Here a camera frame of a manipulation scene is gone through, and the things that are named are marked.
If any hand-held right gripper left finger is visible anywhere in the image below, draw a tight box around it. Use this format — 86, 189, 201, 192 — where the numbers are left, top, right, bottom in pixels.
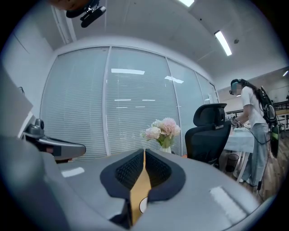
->
0, 135, 145, 231

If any round wooden table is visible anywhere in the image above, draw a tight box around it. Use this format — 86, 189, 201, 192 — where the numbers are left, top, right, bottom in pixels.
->
40, 46, 219, 161

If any black trash bin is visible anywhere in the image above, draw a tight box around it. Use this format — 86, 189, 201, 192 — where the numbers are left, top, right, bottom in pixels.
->
225, 154, 239, 172

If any table with pale blue cloth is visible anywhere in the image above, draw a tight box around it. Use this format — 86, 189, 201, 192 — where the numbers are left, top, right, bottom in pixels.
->
223, 129, 256, 182

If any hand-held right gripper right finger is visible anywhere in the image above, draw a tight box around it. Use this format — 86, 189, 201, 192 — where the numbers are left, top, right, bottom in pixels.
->
135, 148, 260, 231

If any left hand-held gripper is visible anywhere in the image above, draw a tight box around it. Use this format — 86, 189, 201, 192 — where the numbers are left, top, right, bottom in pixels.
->
0, 67, 87, 161

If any pink flower bouquet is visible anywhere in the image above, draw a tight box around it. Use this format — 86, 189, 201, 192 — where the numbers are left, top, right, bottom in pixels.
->
142, 117, 181, 149

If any black head-mounted camera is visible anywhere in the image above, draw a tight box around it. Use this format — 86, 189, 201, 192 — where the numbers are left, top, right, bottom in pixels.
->
65, 0, 107, 28

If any black office chair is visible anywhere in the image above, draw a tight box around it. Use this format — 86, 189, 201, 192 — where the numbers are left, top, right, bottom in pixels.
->
185, 103, 233, 169

